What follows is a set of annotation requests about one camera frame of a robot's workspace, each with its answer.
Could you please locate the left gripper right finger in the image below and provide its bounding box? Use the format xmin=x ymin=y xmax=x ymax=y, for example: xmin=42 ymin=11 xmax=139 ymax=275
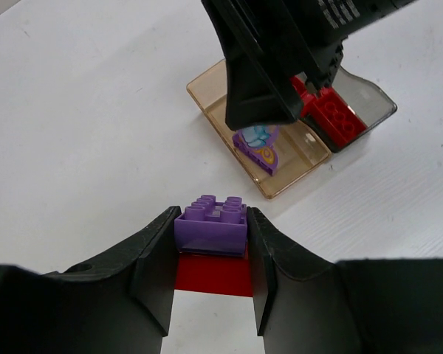
xmin=247 ymin=208 xmax=443 ymax=353

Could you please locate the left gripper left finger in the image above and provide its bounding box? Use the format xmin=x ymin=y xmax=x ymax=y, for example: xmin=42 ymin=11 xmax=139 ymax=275
xmin=0 ymin=206 xmax=181 ymax=353

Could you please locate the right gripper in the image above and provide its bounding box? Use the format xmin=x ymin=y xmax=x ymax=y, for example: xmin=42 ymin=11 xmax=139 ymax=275
xmin=202 ymin=0 xmax=411 ymax=130

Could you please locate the purple lego brick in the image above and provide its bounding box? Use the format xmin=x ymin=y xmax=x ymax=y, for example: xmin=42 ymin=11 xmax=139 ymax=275
xmin=233 ymin=132 xmax=279 ymax=176

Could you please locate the red lego brick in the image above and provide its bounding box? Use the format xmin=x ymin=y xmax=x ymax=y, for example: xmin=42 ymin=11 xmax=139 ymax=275
xmin=304 ymin=88 xmax=367 ymax=152
xmin=175 ymin=249 xmax=253 ymax=297

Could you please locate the small purple square lego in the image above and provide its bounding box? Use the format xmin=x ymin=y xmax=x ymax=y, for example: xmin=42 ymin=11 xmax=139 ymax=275
xmin=174 ymin=195 xmax=247 ymax=257

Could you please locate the purple round lego piece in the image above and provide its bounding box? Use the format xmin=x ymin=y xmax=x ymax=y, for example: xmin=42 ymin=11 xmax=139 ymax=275
xmin=238 ymin=125 xmax=279 ymax=148

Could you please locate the red arched lego piece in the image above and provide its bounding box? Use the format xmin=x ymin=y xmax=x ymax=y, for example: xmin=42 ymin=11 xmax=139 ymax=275
xmin=290 ymin=76 xmax=317 ymax=117

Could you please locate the amber transparent container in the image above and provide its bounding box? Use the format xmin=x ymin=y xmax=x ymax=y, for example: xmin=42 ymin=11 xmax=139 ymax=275
xmin=186 ymin=60 xmax=332 ymax=199

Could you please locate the grey transparent container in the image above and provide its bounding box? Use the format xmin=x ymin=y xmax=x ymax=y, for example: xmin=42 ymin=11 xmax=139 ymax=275
xmin=297 ymin=67 xmax=397 ymax=153

